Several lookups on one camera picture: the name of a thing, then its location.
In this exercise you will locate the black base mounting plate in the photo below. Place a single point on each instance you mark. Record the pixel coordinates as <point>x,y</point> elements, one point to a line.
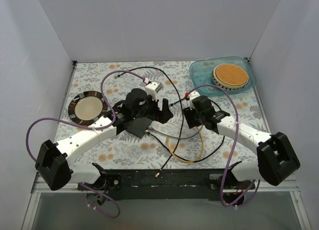
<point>169,184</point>

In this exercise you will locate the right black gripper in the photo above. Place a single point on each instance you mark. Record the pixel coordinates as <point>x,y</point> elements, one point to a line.
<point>193,116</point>

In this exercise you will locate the black network switch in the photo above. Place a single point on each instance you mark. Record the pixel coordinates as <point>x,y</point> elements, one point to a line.
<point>139,126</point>

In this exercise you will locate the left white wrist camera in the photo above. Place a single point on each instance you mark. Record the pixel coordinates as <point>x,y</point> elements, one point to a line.
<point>152,88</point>

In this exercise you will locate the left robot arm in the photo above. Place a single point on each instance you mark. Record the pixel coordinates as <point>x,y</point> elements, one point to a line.
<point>56,161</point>

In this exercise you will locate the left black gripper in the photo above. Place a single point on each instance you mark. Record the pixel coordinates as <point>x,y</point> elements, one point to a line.
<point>159,112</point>

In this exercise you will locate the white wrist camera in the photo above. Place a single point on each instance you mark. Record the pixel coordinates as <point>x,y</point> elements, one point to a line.
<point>190,97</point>
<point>152,88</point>

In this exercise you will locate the aluminium frame rail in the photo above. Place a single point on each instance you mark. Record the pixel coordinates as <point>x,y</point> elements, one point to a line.
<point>290,185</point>

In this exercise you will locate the floral tablecloth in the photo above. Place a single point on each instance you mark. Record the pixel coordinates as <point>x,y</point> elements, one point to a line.
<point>172,145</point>

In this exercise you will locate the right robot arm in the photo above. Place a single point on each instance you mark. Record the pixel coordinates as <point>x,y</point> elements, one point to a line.
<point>276,158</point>

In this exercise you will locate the black rimmed plate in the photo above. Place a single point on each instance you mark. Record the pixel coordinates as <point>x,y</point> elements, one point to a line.
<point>87,107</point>

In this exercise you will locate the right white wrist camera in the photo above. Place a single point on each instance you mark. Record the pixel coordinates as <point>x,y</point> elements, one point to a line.
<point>190,97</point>

